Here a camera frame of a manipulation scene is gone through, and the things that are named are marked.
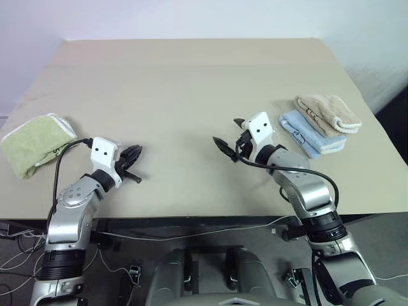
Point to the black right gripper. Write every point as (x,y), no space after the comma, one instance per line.
(246,145)

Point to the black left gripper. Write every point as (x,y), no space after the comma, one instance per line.
(120,167)

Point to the light green terry towel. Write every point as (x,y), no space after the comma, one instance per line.
(32,140)

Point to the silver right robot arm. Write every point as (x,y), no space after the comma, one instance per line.
(309,191)

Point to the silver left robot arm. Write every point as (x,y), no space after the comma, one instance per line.
(67,216)

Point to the light blue terry towel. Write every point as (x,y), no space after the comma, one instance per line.
(306,140)

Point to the beige terry towel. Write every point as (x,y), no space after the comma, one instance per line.
(331,111)

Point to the black metal floor clip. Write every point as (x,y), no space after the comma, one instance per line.
(135,274)
(294,277)

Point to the grey rounded robot leg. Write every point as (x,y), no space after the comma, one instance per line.
(172,277)
(255,274)

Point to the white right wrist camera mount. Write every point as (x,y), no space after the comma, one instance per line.
(259,126)

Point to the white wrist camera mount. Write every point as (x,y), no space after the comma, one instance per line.
(259,126)
(102,153)

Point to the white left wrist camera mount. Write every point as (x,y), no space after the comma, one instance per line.
(102,153)

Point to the black table frame beam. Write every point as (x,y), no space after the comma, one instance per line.
(191,224)

